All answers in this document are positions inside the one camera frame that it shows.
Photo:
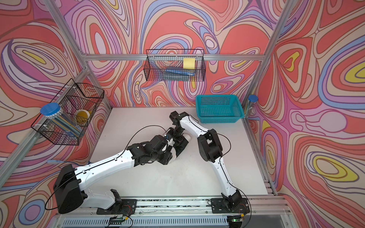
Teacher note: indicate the teal plastic basket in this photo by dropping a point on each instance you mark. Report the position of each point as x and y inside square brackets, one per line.
[218, 109]

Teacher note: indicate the yellow tape roll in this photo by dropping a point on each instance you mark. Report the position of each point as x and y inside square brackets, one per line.
[81, 117]

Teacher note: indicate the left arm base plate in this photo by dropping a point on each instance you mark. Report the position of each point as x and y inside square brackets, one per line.
[123, 207]

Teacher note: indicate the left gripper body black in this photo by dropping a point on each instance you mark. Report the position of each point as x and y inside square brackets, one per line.
[164, 157]

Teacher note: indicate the aluminium rail front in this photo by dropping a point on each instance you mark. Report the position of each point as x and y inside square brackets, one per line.
[199, 206]

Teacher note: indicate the black white checkered pillowcase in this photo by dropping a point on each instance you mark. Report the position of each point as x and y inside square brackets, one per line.
[177, 149]

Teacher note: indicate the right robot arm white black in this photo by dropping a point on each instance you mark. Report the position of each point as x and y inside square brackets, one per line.
[210, 149]

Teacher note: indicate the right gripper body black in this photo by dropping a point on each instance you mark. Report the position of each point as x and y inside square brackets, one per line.
[176, 134]

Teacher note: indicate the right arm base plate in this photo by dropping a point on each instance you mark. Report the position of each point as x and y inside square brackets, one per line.
[221, 206]

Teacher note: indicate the left wire basket black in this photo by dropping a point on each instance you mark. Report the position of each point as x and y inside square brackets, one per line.
[72, 97]

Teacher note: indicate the blue lid corner jar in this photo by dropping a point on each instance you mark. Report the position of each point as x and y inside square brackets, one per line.
[252, 99]

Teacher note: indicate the yellow sticky note pad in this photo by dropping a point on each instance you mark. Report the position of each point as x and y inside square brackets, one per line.
[189, 63]

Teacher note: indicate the blue lid straw jar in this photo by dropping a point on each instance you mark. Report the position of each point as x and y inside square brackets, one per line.
[55, 113]

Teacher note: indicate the wire basket black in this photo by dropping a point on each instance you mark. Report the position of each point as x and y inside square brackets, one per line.
[158, 60]
[72, 97]

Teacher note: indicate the back wire basket black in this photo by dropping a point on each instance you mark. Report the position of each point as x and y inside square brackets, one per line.
[158, 60]

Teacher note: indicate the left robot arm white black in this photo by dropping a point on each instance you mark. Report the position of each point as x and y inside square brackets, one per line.
[72, 187]

